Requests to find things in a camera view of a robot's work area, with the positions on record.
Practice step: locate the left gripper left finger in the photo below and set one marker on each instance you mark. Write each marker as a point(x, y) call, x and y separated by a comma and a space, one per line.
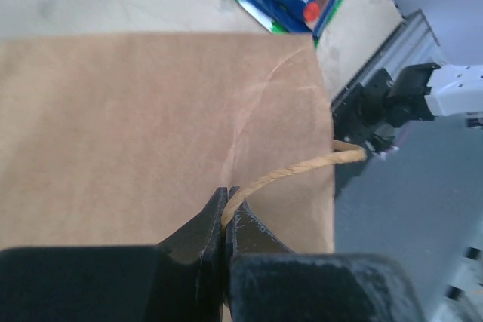
point(178, 279)

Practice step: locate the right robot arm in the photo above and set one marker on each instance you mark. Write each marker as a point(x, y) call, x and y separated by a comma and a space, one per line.
point(434, 92)

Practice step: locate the brown paper bag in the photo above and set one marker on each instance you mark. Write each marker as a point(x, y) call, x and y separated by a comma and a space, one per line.
point(121, 139)

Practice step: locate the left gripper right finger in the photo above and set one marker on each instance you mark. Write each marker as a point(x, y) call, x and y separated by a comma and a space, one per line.
point(265, 280)

